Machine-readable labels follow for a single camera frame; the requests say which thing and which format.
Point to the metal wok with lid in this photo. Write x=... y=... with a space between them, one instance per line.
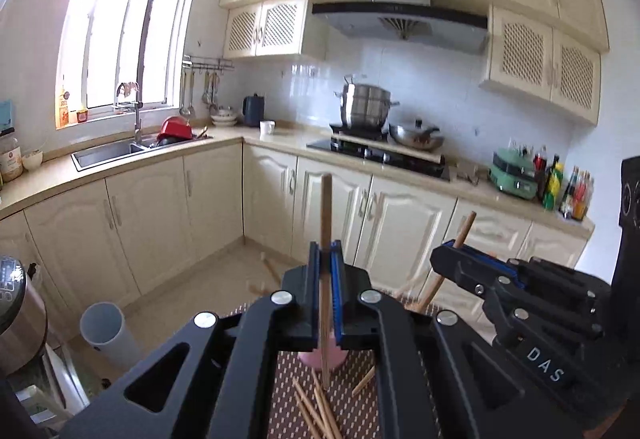
x=415 y=136

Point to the dark sauce bottle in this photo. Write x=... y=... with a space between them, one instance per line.
x=568 y=196

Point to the black glass cooktop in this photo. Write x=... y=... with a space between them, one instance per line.
x=360 y=154

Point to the hanging kitchen utensils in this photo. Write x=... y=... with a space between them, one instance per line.
x=210 y=94

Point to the grey rice cooker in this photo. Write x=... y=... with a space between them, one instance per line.
x=20 y=319

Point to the large glass jar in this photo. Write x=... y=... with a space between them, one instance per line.
x=10 y=159

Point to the metal wall utensil rack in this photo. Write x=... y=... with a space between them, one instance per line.
x=207 y=64

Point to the group of wooden chopsticks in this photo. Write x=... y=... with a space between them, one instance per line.
x=320 y=411

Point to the cream base cabinets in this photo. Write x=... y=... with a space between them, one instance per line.
x=150 y=219

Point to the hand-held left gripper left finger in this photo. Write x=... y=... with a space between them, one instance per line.
x=314 y=279

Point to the green multi cooker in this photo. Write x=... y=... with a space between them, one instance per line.
x=515 y=176

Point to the single wooden chopstick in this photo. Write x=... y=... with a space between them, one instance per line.
x=326 y=209
x=467 y=226

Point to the dark electric kettle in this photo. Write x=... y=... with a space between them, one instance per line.
x=252 y=111

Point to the stainless steel steamer pot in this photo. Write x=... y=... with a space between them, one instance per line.
x=365 y=106

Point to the red capped dark bottle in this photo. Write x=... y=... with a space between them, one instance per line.
x=540 y=166

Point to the pink cup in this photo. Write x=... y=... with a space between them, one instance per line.
x=310 y=359

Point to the black range hood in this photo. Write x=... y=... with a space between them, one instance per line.
x=360 y=21

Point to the barred kitchen window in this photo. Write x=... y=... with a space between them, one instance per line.
x=110 y=19

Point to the red colander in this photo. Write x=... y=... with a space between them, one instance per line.
x=175 y=126

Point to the white storage rack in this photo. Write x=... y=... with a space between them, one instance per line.
x=55 y=389

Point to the white bowl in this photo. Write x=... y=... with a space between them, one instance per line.
x=32 y=160

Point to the white trash bin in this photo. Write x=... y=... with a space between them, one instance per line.
x=107 y=334

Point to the orange bottle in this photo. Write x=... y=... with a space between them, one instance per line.
x=63 y=111

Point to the clear plastic container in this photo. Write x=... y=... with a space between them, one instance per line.
x=467 y=174

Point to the white mug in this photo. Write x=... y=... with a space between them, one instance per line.
x=267 y=128

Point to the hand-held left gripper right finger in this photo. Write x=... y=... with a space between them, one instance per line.
x=336 y=279

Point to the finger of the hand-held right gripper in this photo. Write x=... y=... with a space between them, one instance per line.
x=465 y=271
x=560 y=281

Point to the stainless steel sink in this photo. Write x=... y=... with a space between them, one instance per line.
x=100 y=155

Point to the cream cabinet drawer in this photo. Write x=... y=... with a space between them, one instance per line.
x=500 y=224

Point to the red label sauce bottle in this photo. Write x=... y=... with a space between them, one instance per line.
x=582 y=199

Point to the stack of bowls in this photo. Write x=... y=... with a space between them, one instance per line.
x=224 y=118

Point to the cream lattice door cabinet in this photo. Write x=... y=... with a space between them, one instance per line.
x=522 y=49
x=280 y=26

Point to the hanging metal ladle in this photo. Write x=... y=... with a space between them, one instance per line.
x=186 y=109

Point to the metal kitchen faucet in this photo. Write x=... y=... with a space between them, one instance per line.
x=137 y=129

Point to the blue wall card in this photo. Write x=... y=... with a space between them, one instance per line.
x=6 y=114

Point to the green bottle yellow label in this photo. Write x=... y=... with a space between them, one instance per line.
x=552 y=189

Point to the small orange jar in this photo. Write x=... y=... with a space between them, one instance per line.
x=82 y=116

